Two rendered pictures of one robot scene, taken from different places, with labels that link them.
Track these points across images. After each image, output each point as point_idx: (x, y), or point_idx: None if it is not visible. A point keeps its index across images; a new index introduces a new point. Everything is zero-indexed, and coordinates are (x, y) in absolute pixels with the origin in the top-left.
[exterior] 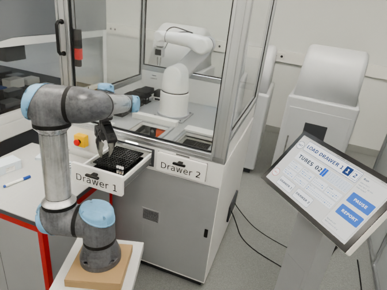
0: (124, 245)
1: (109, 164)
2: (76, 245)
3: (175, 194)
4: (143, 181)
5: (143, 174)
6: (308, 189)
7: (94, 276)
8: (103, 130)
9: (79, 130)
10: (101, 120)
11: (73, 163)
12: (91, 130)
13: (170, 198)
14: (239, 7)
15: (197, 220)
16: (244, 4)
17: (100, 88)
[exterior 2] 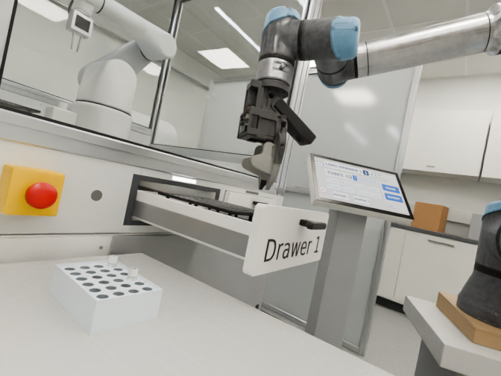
0: (447, 296)
1: (251, 211)
2: (481, 351)
3: (233, 268)
4: (189, 267)
5: (193, 250)
6: (358, 192)
7: None
8: (291, 116)
9: (9, 157)
10: (268, 96)
11: (270, 206)
12: (72, 155)
13: (225, 280)
14: (315, 10)
15: (251, 296)
16: (317, 10)
17: (298, 17)
